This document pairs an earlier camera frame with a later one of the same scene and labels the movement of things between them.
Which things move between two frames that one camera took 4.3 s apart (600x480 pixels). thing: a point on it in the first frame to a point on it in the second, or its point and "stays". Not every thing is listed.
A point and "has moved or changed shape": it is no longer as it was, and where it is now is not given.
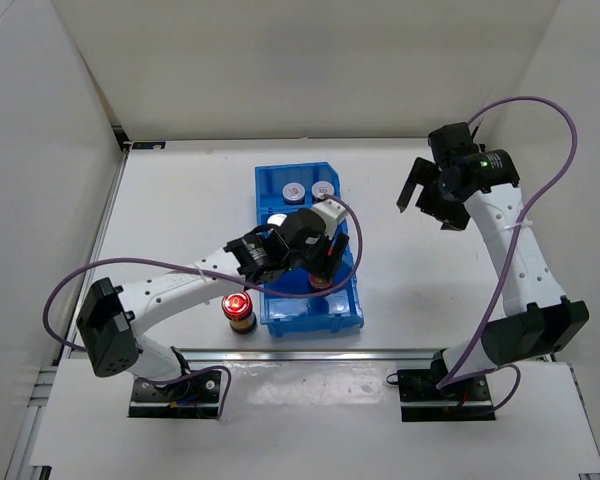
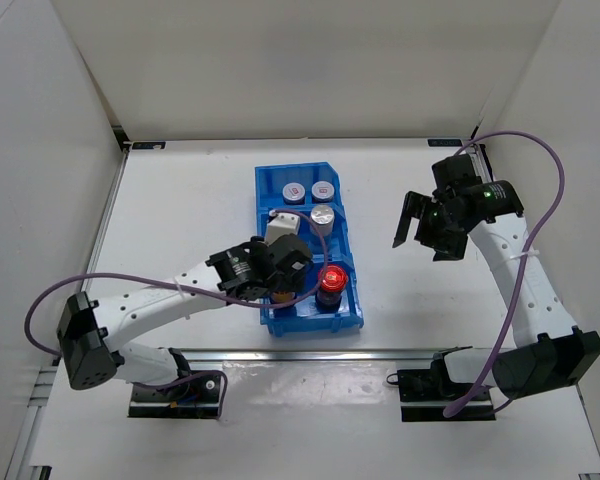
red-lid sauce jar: (237, 308) has moved or changed shape
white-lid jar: (320, 188) stays
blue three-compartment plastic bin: (296, 303) stays
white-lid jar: (294, 193) stays
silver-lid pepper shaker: (277, 219) to (323, 217)
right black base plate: (464, 398) stays
